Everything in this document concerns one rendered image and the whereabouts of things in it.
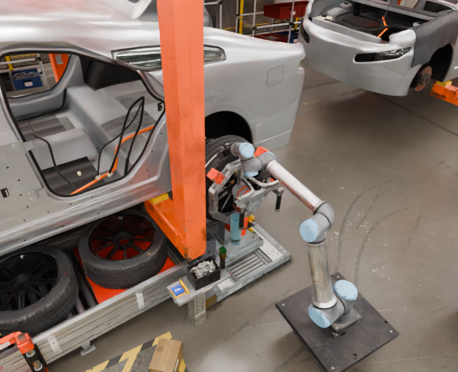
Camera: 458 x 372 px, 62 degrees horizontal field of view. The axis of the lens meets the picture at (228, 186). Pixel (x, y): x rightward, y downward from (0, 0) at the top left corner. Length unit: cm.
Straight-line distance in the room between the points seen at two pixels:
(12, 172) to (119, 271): 97
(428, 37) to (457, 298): 274
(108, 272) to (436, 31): 412
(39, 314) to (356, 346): 204
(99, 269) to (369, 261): 233
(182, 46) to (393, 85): 341
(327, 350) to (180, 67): 195
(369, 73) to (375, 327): 296
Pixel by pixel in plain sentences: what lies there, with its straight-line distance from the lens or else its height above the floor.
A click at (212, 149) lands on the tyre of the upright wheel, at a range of 273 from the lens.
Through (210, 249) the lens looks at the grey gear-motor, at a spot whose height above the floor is 34.
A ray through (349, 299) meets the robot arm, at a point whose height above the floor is 63.
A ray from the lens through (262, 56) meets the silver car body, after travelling 300.
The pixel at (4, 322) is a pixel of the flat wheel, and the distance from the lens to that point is 281.
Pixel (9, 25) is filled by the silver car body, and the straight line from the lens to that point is 248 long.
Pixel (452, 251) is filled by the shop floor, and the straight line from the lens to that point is 419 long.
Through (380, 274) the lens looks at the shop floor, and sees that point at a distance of 367.
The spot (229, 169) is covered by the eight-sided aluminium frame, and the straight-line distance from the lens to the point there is 261.
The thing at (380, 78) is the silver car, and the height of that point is 96.
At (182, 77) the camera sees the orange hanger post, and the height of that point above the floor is 188.
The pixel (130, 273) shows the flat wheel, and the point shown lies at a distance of 286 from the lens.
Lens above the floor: 262
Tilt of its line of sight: 38 degrees down
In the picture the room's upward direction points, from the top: 2 degrees clockwise
